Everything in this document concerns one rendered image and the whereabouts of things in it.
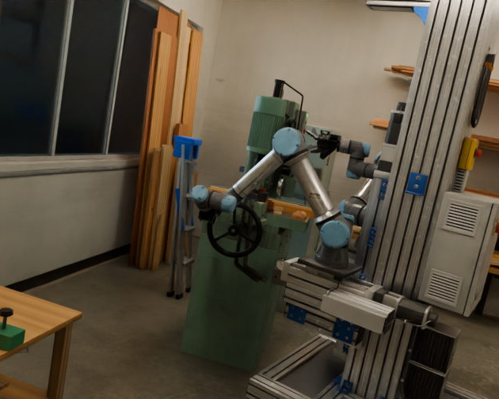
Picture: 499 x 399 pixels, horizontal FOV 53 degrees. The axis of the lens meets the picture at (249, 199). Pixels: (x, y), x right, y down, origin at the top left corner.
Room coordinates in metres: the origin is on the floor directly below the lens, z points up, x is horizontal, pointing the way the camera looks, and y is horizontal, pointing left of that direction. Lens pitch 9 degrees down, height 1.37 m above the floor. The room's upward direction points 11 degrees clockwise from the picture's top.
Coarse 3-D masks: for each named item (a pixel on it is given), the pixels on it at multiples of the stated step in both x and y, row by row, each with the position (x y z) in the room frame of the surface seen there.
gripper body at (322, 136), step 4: (320, 132) 2.65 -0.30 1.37; (328, 132) 2.63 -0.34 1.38; (320, 136) 2.61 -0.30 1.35; (324, 136) 2.62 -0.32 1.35; (328, 136) 2.63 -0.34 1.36; (332, 136) 2.60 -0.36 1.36; (336, 136) 2.61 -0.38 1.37; (340, 136) 2.60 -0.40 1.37; (320, 140) 2.60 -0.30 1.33; (324, 140) 2.58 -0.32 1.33; (328, 140) 2.60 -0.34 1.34; (332, 140) 2.61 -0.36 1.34; (336, 140) 2.61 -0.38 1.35; (340, 140) 2.58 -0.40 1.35; (320, 144) 2.62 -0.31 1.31; (324, 144) 2.61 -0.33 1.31; (328, 144) 2.63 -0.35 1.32; (332, 144) 2.62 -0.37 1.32; (336, 144) 2.61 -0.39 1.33; (324, 148) 2.63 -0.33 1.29; (328, 148) 2.64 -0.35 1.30
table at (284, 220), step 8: (232, 216) 2.57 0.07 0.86; (264, 216) 2.64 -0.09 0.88; (272, 216) 2.63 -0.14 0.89; (280, 216) 2.62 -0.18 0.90; (288, 216) 2.65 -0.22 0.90; (264, 224) 2.56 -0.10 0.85; (272, 224) 2.62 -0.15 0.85; (280, 224) 2.62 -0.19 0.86; (288, 224) 2.61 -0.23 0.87; (296, 224) 2.60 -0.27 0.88; (304, 224) 2.59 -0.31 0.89; (304, 232) 2.59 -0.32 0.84
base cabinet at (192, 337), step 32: (224, 256) 2.67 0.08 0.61; (256, 256) 2.63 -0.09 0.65; (192, 288) 2.70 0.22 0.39; (224, 288) 2.66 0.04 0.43; (256, 288) 2.63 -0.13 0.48; (192, 320) 2.69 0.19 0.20; (224, 320) 2.65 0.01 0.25; (256, 320) 2.62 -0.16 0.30; (192, 352) 2.68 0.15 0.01; (224, 352) 2.65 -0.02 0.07; (256, 352) 2.62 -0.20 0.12
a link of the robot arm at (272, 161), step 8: (272, 152) 2.21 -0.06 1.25; (264, 160) 2.22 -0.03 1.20; (272, 160) 2.20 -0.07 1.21; (280, 160) 2.20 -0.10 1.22; (256, 168) 2.23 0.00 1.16; (264, 168) 2.21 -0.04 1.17; (272, 168) 2.21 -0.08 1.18; (248, 176) 2.23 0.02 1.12; (256, 176) 2.22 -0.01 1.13; (264, 176) 2.22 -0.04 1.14; (240, 184) 2.24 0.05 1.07; (248, 184) 2.23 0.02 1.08; (256, 184) 2.23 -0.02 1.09; (232, 192) 2.24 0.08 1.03; (240, 192) 2.23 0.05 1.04; (248, 192) 2.25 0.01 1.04; (240, 200) 2.26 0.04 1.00
